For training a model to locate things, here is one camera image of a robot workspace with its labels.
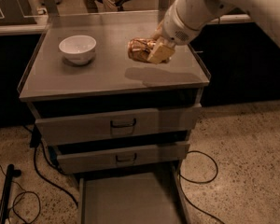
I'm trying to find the grey drawer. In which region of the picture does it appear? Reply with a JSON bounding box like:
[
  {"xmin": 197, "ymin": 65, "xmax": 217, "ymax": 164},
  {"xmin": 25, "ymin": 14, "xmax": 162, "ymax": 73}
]
[
  {"xmin": 36, "ymin": 104, "xmax": 201, "ymax": 146},
  {"xmin": 77, "ymin": 162, "xmax": 191, "ymax": 224},
  {"xmin": 57, "ymin": 141, "xmax": 189, "ymax": 174}
]

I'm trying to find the white ceramic bowl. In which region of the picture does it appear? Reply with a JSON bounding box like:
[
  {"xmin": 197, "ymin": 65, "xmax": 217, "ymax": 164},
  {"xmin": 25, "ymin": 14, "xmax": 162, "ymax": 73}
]
[{"xmin": 59, "ymin": 35, "xmax": 96, "ymax": 65}]

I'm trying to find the middle grey drawer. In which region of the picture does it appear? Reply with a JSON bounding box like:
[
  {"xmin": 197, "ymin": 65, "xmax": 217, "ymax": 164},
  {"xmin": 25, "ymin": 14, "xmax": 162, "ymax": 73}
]
[{"xmin": 57, "ymin": 141, "xmax": 189, "ymax": 174}]

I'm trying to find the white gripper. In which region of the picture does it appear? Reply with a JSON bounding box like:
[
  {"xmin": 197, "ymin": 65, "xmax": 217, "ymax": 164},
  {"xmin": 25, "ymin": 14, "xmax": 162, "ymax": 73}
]
[{"xmin": 147, "ymin": 5, "xmax": 200, "ymax": 63}]

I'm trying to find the thin black cable loop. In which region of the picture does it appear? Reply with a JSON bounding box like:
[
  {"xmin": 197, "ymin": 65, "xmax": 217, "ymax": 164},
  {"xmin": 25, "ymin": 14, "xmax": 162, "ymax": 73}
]
[{"xmin": 0, "ymin": 160, "xmax": 42, "ymax": 224}]

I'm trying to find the bottom grey drawer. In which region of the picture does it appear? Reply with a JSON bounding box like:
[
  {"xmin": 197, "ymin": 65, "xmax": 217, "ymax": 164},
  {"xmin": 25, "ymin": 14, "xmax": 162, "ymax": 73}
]
[{"xmin": 77, "ymin": 162, "xmax": 191, "ymax": 224}]

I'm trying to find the black bar on floor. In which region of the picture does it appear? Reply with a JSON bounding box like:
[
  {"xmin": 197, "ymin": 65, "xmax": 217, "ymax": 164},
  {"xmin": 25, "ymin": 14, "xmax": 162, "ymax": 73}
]
[{"xmin": 0, "ymin": 164, "xmax": 21, "ymax": 224}]

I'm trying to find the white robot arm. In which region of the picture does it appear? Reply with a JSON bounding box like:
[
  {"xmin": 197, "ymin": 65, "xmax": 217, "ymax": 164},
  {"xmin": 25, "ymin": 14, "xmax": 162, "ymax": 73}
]
[{"xmin": 147, "ymin": 0, "xmax": 280, "ymax": 63}]

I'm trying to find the grey metal drawer cabinet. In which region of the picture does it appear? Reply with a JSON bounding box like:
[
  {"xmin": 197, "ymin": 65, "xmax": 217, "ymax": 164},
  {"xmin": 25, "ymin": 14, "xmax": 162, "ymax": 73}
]
[{"xmin": 17, "ymin": 10, "xmax": 212, "ymax": 224}]

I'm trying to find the top grey drawer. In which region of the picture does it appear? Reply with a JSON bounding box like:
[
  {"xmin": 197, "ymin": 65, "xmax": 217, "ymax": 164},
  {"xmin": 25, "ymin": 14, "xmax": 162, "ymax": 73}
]
[{"xmin": 36, "ymin": 104, "xmax": 201, "ymax": 146}]

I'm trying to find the orange soda can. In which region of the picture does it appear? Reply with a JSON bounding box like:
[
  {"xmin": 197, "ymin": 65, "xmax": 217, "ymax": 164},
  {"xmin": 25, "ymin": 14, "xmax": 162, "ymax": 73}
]
[{"xmin": 128, "ymin": 38, "xmax": 157, "ymax": 63}]

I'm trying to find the black cable left floor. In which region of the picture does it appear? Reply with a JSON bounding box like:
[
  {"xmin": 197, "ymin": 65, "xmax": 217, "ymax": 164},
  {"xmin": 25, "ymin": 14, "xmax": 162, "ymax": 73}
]
[{"xmin": 22, "ymin": 124, "xmax": 79, "ymax": 209}]

